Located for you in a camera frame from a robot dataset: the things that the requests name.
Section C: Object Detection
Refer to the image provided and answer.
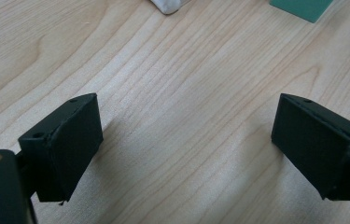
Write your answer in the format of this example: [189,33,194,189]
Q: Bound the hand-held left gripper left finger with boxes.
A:
[18,92,105,203]

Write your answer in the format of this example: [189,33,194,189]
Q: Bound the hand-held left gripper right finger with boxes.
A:
[270,92,350,202]

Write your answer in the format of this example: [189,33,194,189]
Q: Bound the green toy brick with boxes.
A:
[268,0,335,24]

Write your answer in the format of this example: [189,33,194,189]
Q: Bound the clear plastic bag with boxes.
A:
[148,0,192,16]

